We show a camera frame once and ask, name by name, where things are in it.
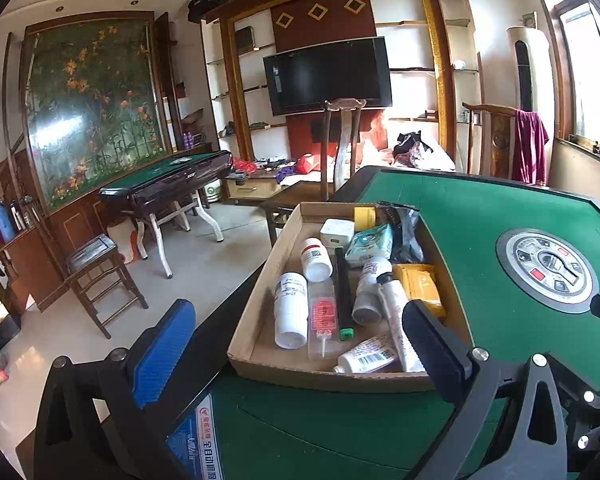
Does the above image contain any red and white printed packet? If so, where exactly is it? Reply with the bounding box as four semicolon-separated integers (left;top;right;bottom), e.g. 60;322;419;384
307;280;342;360

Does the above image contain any small wooden chair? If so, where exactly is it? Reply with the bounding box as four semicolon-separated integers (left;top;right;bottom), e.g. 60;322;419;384
25;197;149;339

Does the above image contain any dark clothes pile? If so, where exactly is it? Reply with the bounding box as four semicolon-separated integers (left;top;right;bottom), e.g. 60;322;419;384
391;131;433;166

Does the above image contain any dark brown mahjong table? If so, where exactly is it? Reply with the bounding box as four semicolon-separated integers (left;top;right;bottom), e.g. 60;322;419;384
98;150;233;279

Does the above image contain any black stick with green cap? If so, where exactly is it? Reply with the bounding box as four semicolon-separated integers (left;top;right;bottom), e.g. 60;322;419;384
334;247;357;343

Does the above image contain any flower mural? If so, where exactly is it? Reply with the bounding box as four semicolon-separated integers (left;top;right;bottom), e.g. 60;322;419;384
22;12;173;213

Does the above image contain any green felt mahjong table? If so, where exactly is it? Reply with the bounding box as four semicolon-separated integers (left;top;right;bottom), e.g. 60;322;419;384
15;165;600;480

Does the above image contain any large white bottle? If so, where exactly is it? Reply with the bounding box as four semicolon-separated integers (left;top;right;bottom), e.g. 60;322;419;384
273;272;309;350

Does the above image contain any black television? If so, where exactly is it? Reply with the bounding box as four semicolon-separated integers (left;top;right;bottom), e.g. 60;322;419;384
263;36;393;117

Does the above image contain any black speaker box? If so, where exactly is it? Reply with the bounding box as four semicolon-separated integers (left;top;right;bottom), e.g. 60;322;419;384
187;0;231;23

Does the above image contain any blue thermos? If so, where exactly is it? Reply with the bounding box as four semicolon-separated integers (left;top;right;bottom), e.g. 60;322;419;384
0;202;17;243

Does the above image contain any white bottle with red label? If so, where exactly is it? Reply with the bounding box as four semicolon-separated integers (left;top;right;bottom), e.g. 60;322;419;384
300;237;334;283

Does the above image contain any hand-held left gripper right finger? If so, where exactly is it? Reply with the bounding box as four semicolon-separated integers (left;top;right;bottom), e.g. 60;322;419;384
402;300;568;480

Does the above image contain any white charger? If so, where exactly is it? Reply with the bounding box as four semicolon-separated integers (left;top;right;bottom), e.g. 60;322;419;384
320;218;356;250

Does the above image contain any yellow packet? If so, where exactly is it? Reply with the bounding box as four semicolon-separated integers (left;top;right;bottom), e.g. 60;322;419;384
392;263;447;318

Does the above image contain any white tube with black cap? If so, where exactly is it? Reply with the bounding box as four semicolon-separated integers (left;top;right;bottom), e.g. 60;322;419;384
376;272;426;373

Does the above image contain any small white bottle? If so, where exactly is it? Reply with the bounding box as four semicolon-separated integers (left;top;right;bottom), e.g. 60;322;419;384
351;256;393;326

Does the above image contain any cardboard box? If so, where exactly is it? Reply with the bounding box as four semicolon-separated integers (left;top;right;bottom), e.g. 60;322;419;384
227;201;476;393

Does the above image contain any low wooden drawer cabinet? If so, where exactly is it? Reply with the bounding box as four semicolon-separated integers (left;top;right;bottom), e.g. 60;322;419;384
222;170;286;206

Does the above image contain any red and white bag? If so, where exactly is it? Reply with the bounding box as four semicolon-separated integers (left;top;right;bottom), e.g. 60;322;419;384
107;220;148;264

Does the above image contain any round silver table control panel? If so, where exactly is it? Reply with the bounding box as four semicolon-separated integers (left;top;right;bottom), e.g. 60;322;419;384
496;228;600;315

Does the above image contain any window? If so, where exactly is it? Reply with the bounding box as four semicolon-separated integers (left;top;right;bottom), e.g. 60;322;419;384
555;0;600;161

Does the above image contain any teal tissue packet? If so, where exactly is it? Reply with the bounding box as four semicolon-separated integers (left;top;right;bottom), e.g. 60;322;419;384
344;224;395;268

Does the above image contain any maroon cloth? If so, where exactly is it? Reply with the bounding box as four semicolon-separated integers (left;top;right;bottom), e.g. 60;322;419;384
511;110;551;186

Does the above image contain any white standing air conditioner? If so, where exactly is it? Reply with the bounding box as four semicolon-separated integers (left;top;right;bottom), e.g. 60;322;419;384
506;25;553;116

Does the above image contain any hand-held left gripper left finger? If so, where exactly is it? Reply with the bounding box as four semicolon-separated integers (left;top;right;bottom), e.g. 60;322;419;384
32;299;197;480

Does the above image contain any wooden armchair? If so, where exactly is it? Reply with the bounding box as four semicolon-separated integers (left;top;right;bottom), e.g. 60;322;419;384
461;102;551;186
260;99;368;248

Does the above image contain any black packet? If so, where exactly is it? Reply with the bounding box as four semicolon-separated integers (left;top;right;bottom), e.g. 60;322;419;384
375;202;426;264

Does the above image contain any white tube with barcode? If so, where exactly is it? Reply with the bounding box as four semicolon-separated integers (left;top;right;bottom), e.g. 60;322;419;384
332;334;400;375

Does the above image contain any white cloth pile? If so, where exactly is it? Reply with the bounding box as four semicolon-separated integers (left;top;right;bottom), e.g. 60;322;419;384
360;137;456;173

